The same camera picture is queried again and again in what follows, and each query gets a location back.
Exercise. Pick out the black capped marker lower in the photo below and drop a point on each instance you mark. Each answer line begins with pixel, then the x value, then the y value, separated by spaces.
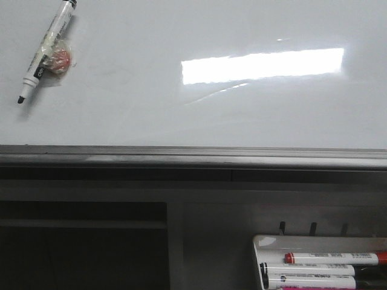
pixel 276 281

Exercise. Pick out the black capped marker upper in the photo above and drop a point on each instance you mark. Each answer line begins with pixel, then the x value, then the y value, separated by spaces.
pixel 313 268

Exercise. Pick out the grey whiteboard frame ledge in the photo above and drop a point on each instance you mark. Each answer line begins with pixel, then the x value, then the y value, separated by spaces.
pixel 193 157

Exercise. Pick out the red round magnet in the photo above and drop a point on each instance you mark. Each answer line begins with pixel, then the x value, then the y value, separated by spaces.
pixel 60 60

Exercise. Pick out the white marker tray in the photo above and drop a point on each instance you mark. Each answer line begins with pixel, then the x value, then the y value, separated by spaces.
pixel 272 249

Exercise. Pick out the white black whiteboard marker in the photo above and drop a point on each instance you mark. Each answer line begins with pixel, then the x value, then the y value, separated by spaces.
pixel 39 64

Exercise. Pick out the pink marker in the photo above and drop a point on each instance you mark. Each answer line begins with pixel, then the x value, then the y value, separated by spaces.
pixel 327 289

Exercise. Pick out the red capped marker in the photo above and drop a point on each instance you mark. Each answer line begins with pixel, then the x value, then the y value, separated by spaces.
pixel 372 259

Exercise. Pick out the black capped marker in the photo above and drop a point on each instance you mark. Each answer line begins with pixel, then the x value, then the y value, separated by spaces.
pixel 313 268
pixel 276 281

